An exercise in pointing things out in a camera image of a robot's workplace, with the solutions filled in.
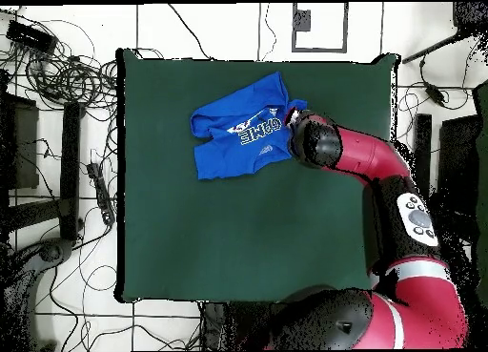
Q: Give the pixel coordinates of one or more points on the black power strip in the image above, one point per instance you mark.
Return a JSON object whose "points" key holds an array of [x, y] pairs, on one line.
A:
{"points": [[102, 195]]}

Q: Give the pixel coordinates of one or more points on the blue laundry item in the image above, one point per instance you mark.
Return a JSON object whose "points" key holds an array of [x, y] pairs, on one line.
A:
{"points": [[228, 157]]}

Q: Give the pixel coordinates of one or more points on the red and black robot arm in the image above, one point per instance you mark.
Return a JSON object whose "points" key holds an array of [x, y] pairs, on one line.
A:
{"points": [[366, 153]]}

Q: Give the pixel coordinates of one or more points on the grey floor frame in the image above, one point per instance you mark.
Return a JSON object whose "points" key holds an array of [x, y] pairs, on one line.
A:
{"points": [[294, 27]]}

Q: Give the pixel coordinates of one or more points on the grey stand foot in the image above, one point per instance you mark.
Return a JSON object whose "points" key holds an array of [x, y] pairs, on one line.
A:
{"points": [[53, 251]]}

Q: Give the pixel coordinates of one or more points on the black power brick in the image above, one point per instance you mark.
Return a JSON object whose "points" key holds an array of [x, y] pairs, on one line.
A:
{"points": [[30, 37]]}

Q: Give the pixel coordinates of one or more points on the black rod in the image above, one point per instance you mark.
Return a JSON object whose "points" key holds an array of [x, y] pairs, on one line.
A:
{"points": [[431, 48]]}

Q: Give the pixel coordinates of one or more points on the dark green table cloth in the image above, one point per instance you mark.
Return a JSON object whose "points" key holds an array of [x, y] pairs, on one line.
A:
{"points": [[190, 233], [482, 176]]}

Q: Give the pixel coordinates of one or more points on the black box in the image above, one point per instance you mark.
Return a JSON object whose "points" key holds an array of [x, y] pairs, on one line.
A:
{"points": [[23, 146], [457, 165]]}

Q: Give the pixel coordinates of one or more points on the black stand bar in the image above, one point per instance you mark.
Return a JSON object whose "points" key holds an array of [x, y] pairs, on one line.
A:
{"points": [[422, 149], [70, 169]]}

